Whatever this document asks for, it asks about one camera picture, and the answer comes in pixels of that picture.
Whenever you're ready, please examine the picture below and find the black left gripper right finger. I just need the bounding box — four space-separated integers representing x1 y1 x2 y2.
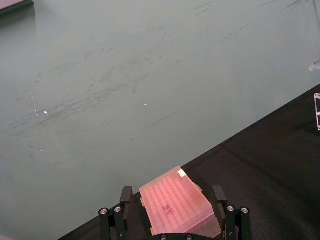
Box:
211 185 253 240

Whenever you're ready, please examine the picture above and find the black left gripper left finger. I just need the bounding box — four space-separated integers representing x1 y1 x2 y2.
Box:
98 186 134 240

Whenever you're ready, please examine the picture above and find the black table cloth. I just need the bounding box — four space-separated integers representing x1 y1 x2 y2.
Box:
57 84 320 240

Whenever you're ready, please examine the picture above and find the clear acrylic block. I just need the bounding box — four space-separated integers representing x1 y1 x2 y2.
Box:
313 92 320 131

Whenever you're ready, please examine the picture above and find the dark framed board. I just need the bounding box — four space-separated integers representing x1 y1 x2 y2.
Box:
0 0 35 16

